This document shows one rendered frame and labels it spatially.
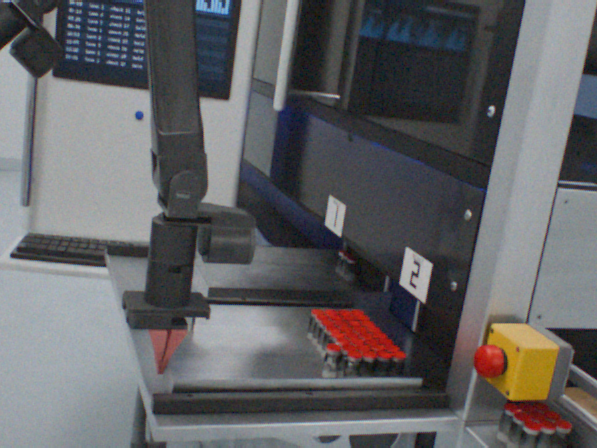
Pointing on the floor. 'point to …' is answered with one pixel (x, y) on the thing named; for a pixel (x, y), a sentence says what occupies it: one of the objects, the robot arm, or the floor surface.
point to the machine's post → (518, 197)
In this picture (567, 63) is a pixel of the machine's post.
